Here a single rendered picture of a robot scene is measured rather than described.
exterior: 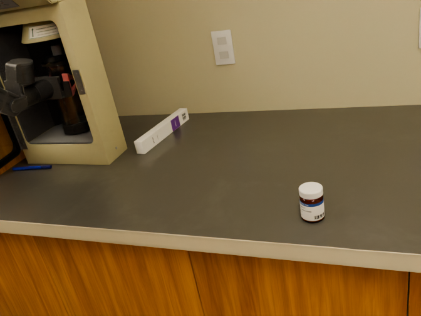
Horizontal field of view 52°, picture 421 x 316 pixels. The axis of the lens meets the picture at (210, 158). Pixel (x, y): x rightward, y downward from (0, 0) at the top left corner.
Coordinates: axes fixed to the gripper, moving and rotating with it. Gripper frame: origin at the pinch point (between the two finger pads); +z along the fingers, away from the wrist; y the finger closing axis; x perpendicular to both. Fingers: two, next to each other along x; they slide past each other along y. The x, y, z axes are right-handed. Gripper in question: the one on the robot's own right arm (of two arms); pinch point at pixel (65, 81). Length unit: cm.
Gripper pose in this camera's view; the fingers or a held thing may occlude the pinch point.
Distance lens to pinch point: 141.6
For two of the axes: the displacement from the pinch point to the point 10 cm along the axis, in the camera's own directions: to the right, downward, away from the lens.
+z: 3.4, -3.8, 8.6
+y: -9.3, 0.1, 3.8
